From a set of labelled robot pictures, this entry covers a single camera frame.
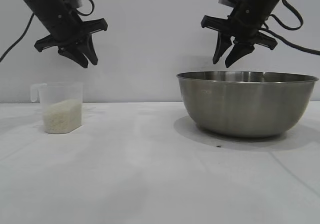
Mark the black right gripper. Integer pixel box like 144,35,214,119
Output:
201,0,278,68

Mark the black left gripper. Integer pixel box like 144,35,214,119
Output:
34,5,108,69

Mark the translucent plastic measuring cup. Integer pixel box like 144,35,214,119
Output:
30,82,84,135

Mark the stainless steel mixing bowl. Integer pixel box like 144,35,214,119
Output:
176,71,320,138

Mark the white uncooked rice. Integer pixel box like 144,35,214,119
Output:
42,99,83,134

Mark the black looped camera cable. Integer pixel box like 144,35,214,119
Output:
268,0,305,30
53,0,95,17

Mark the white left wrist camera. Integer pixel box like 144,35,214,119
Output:
66,0,83,9

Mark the black hanging arm cable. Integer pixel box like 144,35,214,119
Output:
0,12,35,62
259,26,320,55

